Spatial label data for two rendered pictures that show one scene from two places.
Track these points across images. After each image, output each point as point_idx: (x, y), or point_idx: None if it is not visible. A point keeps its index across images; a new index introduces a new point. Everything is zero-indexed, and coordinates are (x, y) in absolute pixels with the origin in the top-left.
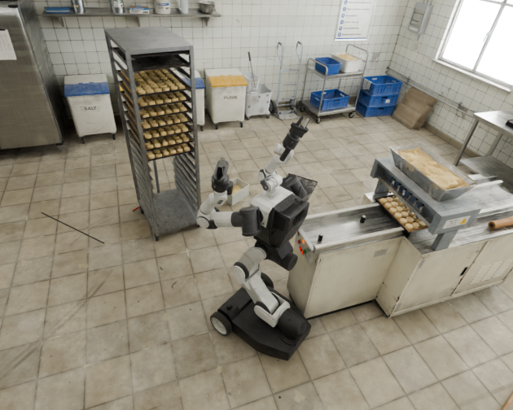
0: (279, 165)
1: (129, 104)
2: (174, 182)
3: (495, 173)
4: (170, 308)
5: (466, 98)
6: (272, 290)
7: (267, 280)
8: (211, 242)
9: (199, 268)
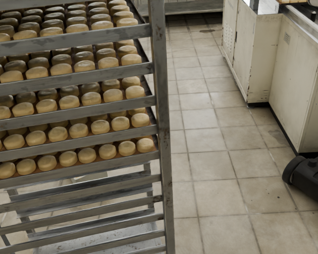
0: None
1: (21, 42)
2: (30, 240)
3: (164, 8)
4: None
5: None
6: None
7: (304, 158)
8: (191, 224)
9: (251, 249)
